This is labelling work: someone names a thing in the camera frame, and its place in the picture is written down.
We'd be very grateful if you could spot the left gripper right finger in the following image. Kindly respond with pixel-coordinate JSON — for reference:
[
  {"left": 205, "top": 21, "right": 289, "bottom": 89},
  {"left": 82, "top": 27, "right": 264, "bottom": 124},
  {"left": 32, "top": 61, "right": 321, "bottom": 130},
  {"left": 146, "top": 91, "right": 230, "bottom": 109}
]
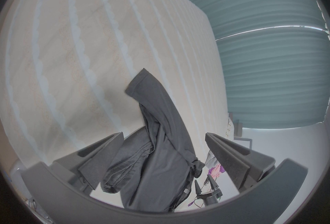
[{"left": 205, "top": 133, "right": 276, "bottom": 190}]

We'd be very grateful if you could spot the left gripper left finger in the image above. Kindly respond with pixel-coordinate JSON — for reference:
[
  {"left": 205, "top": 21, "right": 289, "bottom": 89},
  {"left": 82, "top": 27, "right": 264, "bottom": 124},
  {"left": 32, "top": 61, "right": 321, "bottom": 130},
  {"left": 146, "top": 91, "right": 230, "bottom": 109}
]
[{"left": 53, "top": 132, "right": 125, "bottom": 194}]

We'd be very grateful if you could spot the black T-shirt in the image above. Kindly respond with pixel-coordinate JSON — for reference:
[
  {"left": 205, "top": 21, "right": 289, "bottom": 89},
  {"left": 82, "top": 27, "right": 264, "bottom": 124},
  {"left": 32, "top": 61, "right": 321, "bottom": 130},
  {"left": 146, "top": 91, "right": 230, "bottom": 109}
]
[{"left": 99, "top": 68, "right": 207, "bottom": 213}]

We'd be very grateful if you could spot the pile of clothes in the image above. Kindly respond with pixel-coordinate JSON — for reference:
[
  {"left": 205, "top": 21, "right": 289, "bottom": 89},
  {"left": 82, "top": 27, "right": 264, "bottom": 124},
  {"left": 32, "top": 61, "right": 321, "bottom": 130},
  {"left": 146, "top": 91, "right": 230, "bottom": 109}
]
[{"left": 207, "top": 163, "right": 225, "bottom": 180}]

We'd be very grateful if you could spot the bed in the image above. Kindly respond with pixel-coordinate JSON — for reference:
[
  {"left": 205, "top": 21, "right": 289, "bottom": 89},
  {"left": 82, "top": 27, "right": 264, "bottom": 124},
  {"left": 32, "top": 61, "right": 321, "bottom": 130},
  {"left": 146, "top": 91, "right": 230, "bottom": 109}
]
[{"left": 0, "top": 0, "right": 241, "bottom": 213}]

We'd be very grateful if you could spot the white printed pillow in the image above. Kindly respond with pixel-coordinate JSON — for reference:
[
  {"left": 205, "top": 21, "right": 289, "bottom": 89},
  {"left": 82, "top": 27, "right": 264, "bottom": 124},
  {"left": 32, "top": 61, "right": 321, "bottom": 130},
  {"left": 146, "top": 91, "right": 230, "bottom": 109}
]
[{"left": 225, "top": 117, "right": 235, "bottom": 139}]

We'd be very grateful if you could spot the grey bedside table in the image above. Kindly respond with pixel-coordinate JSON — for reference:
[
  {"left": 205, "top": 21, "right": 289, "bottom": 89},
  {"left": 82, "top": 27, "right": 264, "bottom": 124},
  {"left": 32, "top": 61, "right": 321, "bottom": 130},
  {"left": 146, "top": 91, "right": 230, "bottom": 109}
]
[{"left": 229, "top": 112, "right": 253, "bottom": 151}]

